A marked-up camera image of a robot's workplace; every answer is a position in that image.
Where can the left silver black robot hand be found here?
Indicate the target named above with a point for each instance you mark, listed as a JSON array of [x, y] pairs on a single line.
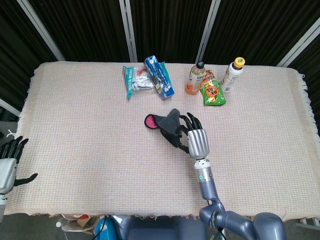
[[6, 172]]

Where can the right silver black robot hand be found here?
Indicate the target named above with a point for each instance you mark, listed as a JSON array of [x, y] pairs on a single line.
[[198, 143]]

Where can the grey and pink cloth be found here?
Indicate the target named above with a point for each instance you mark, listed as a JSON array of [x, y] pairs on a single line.
[[170, 123]]

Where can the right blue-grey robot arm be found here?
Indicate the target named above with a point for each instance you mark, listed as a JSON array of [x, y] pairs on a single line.
[[207, 185]]

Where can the green orange snack bag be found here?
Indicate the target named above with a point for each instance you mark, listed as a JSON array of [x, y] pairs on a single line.
[[212, 92]]

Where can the orange drink bottle black cap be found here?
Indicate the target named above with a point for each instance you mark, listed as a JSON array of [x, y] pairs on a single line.
[[193, 80]]

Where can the beige woven tablecloth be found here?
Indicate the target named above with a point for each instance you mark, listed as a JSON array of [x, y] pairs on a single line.
[[75, 150]]

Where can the white bottle yellow cap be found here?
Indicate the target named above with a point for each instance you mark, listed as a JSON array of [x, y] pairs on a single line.
[[231, 75]]

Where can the blue cookie package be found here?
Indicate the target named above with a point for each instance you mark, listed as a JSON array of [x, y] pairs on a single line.
[[160, 77]]

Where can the silver teal snack packet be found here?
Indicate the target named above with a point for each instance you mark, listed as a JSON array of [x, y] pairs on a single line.
[[137, 82]]

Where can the brown cardboard box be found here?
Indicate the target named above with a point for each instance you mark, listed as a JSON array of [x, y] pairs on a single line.
[[82, 222]]

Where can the blue-grey robot torso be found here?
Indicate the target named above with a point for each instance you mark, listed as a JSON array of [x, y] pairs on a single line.
[[155, 230]]

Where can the dark pleated curtain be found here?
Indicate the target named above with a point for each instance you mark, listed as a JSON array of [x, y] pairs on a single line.
[[87, 30]]

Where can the white metal partition post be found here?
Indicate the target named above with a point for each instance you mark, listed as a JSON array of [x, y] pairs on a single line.
[[128, 30], [207, 27], [41, 27], [300, 45], [8, 106]]

